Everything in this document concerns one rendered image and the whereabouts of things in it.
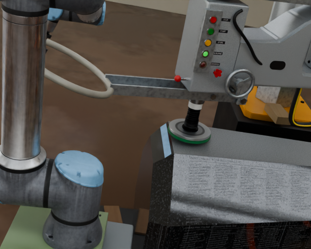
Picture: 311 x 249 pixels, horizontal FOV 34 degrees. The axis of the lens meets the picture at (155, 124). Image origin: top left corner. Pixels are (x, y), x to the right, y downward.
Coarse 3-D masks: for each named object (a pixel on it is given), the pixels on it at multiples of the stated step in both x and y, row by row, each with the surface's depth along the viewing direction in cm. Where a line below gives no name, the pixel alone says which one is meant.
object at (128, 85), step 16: (112, 80) 233; (128, 80) 236; (144, 80) 238; (160, 80) 240; (144, 96) 229; (160, 96) 232; (176, 96) 234; (192, 96) 237; (208, 96) 239; (224, 96) 242
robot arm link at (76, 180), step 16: (64, 160) 150; (80, 160) 153; (96, 160) 155; (48, 176) 148; (64, 176) 147; (80, 176) 146; (96, 176) 149; (48, 192) 147; (64, 192) 148; (80, 192) 148; (96, 192) 151; (64, 208) 150; (80, 208) 150; (96, 208) 155
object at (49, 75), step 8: (48, 40) 233; (56, 48) 236; (64, 48) 237; (72, 56) 238; (80, 56) 239; (88, 64) 238; (48, 72) 194; (96, 72) 235; (56, 80) 195; (64, 80) 196; (104, 80) 231; (72, 88) 197; (80, 88) 199; (112, 88) 222; (88, 96) 203; (96, 96) 205; (104, 96) 210
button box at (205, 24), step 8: (208, 16) 212; (216, 16) 213; (208, 24) 214; (216, 24) 215; (200, 32) 216; (216, 32) 217; (200, 40) 217; (216, 40) 219; (200, 48) 218; (208, 48) 220; (200, 56) 220; (208, 56) 221; (192, 64) 224; (208, 64) 223; (200, 72) 224; (208, 72) 225
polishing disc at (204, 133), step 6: (174, 120) 258; (180, 120) 259; (174, 126) 251; (180, 126) 252; (198, 126) 256; (204, 126) 257; (174, 132) 246; (180, 132) 247; (186, 132) 248; (192, 132) 249; (198, 132) 250; (204, 132) 251; (210, 132) 252; (186, 138) 243; (192, 138) 243; (198, 138) 244; (204, 138) 246
